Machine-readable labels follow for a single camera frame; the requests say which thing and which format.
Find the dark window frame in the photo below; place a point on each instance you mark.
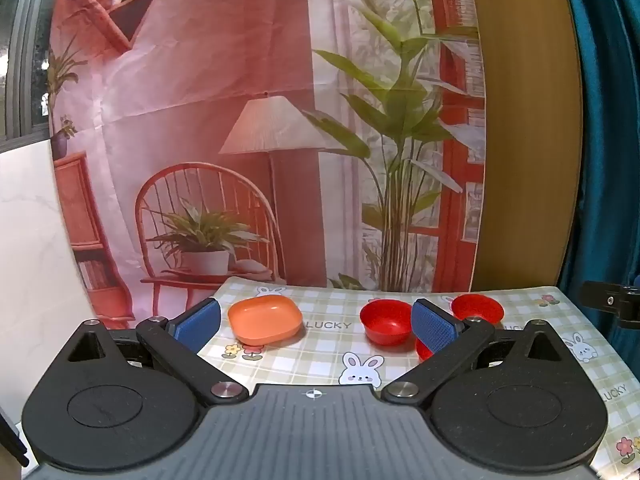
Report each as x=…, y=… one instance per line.
x=22, y=50

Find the white marble panel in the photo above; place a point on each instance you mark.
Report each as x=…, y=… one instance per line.
x=35, y=260

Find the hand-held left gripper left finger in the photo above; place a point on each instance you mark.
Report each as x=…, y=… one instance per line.
x=196, y=324

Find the black flat object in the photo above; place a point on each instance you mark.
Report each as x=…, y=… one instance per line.
x=12, y=437

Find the red round plastic bowl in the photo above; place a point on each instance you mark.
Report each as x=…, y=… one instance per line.
x=386, y=321

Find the green checkered bunny tablecloth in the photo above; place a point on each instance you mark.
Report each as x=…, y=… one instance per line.
x=320, y=355

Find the wooden board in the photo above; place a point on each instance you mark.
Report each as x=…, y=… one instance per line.
x=525, y=135

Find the printed room scene wall cloth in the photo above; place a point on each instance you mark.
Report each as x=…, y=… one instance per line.
x=260, y=110

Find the red flared plastic bowl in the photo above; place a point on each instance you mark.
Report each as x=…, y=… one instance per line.
x=477, y=306
x=423, y=350

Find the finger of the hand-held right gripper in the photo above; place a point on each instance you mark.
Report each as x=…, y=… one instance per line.
x=607, y=301

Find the teal curtain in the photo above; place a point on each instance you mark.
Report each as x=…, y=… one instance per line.
x=607, y=125

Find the orange square plastic bowl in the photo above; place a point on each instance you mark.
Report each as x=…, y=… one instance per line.
x=265, y=319

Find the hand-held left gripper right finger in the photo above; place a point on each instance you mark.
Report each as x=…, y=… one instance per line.
x=434, y=325

